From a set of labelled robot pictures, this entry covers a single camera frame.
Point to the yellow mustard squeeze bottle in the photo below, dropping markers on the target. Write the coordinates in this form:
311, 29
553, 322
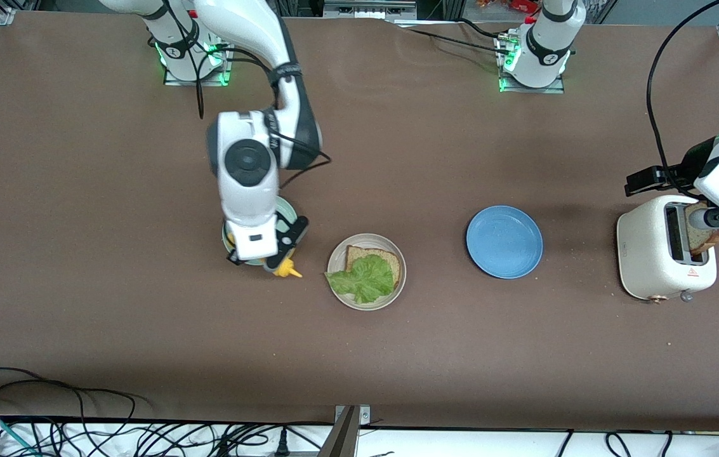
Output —
284, 269

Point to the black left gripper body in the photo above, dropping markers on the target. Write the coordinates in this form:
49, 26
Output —
694, 162

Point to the grey metal box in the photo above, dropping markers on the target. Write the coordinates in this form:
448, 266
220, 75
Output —
369, 7

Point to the green lettuce leaf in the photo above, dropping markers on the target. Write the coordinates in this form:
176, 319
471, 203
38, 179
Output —
369, 279

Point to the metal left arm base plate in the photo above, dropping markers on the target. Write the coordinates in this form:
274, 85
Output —
534, 89

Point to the red snack packaging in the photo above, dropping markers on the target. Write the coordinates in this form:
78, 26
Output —
511, 5

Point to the black power plug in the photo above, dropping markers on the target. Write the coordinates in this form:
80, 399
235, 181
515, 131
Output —
281, 444

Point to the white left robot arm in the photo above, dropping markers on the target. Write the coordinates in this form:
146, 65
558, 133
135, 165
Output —
546, 44

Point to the light green plate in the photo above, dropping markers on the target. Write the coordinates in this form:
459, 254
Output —
285, 211

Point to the brown table cover sheet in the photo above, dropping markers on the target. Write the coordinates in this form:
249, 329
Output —
397, 355

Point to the grey metal bracket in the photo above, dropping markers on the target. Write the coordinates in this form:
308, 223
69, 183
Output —
343, 438

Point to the beige plate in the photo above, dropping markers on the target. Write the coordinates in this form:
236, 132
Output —
337, 260

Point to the white toaster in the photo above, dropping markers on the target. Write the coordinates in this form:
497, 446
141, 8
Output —
645, 254

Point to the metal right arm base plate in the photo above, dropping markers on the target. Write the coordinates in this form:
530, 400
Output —
210, 79

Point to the blue plate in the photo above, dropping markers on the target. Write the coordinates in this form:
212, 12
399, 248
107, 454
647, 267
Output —
504, 242

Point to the brown bread slice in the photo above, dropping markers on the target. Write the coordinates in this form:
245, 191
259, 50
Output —
702, 242
365, 251

